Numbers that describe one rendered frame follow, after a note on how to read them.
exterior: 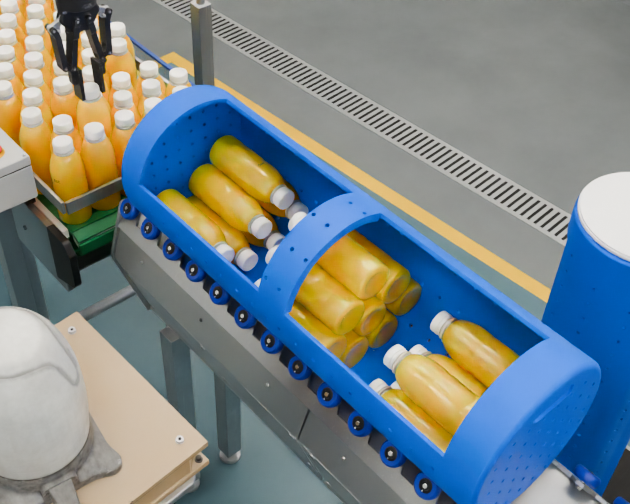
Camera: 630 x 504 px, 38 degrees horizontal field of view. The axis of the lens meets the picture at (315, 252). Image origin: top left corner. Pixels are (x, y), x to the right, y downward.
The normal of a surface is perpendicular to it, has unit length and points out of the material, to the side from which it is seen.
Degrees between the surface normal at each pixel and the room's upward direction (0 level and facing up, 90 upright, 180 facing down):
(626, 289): 90
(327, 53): 0
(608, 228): 0
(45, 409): 83
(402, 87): 0
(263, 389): 70
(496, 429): 44
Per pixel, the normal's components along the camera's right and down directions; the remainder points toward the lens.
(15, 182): 0.66, 0.54
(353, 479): -0.69, 0.17
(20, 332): 0.17, -0.66
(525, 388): -0.18, -0.56
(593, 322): -0.62, 0.52
